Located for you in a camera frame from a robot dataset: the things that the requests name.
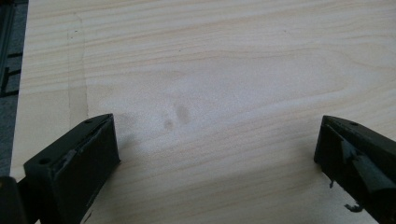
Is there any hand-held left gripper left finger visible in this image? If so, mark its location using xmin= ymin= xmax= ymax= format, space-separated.
xmin=22 ymin=113 xmax=121 ymax=224

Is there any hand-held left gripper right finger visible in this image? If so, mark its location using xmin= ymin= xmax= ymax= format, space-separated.
xmin=313 ymin=115 xmax=396 ymax=224

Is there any dark metal stand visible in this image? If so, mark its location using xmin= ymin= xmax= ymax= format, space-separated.
xmin=0 ymin=0 xmax=30 ymax=98

